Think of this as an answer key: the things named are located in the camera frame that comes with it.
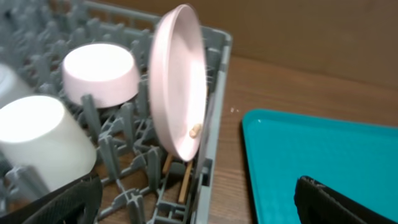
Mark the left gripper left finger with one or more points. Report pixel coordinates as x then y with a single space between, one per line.
76 202

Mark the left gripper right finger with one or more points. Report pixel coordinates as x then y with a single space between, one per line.
319 204

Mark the white cup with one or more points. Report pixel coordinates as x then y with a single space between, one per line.
39 131

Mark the wooden chopstick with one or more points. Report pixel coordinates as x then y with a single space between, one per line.
193 133
185 182

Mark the grey bowl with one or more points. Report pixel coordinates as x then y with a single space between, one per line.
13 86

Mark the small pink-white bowl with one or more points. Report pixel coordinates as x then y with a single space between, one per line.
107 72

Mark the large white plate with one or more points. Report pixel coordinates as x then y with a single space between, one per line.
177 81

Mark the teal plastic tray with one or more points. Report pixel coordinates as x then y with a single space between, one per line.
358 160

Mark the grey plastic dish rack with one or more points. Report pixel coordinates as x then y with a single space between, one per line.
36 35

